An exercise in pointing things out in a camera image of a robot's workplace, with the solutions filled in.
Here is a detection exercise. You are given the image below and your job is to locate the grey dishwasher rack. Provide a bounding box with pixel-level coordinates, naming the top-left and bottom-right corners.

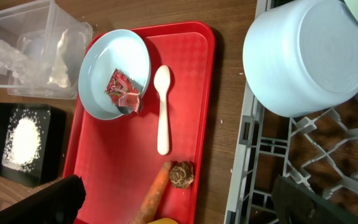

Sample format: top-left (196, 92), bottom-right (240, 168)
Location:
top-left (223, 0), bottom-right (358, 224)

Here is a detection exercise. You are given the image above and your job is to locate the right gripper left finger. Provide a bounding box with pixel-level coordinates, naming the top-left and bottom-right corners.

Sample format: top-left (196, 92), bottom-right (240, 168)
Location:
top-left (0, 175), bottom-right (86, 224)

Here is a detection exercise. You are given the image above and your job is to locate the light blue bowl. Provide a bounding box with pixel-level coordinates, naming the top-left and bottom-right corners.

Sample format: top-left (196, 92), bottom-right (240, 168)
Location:
top-left (242, 0), bottom-right (358, 117)

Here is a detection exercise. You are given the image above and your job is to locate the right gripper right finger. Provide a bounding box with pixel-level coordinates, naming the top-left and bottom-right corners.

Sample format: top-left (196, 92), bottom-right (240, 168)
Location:
top-left (272, 176), bottom-right (358, 224)

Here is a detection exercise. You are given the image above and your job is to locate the large light blue plate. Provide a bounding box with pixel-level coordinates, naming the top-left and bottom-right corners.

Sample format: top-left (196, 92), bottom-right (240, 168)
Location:
top-left (78, 29), bottom-right (151, 120)

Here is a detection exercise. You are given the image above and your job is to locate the red snack wrapper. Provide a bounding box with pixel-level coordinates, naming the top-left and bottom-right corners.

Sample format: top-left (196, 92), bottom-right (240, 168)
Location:
top-left (104, 69), bottom-right (143, 114)

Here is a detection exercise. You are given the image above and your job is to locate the orange carrot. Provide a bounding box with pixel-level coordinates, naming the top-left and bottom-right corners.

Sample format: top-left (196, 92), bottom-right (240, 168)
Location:
top-left (129, 161), bottom-right (173, 224)

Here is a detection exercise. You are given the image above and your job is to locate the red serving tray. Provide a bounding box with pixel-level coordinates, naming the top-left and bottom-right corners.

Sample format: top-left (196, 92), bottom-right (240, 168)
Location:
top-left (63, 21), bottom-right (215, 223)

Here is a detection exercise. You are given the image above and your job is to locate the black waste tray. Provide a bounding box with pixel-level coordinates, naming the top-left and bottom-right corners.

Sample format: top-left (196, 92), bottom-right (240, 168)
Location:
top-left (0, 103), bottom-right (67, 187)

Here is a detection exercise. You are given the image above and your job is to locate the white plastic spoon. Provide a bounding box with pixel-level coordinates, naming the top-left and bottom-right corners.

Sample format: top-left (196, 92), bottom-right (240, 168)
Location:
top-left (154, 65), bottom-right (170, 155)

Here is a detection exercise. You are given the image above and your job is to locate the pile of white rice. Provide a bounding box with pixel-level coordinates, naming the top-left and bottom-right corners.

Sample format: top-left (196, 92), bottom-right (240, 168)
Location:
top-left (1, 108), bottom-right (51, 173)

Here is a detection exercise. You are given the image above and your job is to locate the clear plastic bin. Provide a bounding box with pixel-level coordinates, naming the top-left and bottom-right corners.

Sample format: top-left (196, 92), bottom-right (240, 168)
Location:
top-left (0, 1), bottom-right (93, 100)

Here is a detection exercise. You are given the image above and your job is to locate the brown mushroom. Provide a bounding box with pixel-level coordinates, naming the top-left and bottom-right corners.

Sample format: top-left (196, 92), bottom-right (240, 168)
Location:
top-left (169, 161), bottom-right (195, 189)

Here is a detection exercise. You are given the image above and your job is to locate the yellow plastic cup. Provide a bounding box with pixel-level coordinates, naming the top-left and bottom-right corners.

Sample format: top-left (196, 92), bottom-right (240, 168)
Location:
top-left (148, 218), bottom-right (178, 224)

